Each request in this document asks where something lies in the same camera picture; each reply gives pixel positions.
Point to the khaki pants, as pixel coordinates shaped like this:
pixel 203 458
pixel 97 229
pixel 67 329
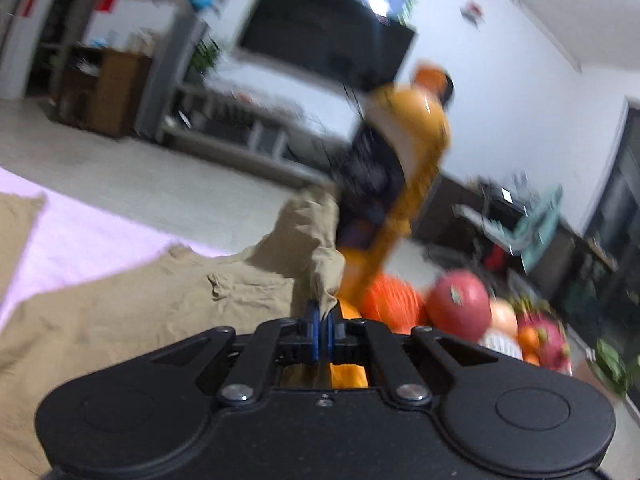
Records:
pixel 150 310

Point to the metal office chair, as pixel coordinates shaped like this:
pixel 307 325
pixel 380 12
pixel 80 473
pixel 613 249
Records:
pixel 500 230

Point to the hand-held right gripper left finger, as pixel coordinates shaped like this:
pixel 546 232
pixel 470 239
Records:
pixel 312 332

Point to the pink table cover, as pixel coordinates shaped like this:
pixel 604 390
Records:
pixel 90 240

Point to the large red apple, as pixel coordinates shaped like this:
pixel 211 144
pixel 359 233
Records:
pixel 457 305

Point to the wooden cabinet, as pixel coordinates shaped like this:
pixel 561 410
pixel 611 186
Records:
pixel 110 92

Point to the teal cloth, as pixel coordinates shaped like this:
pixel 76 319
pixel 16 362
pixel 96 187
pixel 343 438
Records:
pixel 540 225

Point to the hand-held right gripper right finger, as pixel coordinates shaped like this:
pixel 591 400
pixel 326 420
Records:
pixel 331 332

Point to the orange juice bottle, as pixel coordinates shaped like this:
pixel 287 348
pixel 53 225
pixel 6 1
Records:
pixel 420 125

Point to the black television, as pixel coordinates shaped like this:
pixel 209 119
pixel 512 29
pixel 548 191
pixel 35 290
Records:
pixel 325 30

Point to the orange fruit in red net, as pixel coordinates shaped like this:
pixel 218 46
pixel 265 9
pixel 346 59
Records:
pixel 395 302

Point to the small tangerine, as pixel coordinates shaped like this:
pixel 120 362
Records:
pixel 531 358
pixel 528 338

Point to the pale round fruit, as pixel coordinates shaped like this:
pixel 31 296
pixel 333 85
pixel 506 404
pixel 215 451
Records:
pixel 504 317

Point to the small green plant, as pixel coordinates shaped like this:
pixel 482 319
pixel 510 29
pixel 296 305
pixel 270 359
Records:
pixel 612 362

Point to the fruit in white foam net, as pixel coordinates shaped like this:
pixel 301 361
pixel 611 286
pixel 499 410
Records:
pixel 500 347

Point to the grey television stand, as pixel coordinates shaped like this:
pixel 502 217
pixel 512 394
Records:
pixel 240 130

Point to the dark sideboard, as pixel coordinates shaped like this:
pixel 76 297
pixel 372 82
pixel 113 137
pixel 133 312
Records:
pixel 560 265

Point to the pink dragon fruit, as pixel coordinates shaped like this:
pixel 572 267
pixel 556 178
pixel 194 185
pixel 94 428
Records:
pixel 552 342

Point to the potted green plant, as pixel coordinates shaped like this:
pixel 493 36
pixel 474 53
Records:
pixel 206 57

